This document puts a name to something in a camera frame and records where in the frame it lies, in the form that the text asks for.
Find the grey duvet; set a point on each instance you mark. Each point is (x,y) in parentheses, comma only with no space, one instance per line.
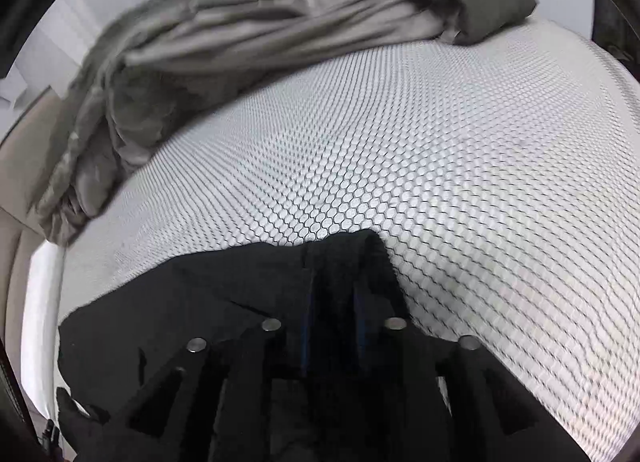
(167,61)

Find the beige upholstered headboard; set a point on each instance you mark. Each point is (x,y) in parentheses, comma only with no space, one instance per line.
(23,153)

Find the black pants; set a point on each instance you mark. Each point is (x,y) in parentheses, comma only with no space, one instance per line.
(112,346)

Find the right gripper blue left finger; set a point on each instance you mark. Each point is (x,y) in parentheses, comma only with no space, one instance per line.
(210,402)

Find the white curtain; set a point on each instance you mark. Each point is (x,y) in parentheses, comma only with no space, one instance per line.
(53,51)

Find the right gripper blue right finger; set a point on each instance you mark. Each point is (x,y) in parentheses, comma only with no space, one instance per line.
(427,399)

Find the white pillow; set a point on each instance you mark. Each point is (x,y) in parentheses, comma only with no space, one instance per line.
(40,319)

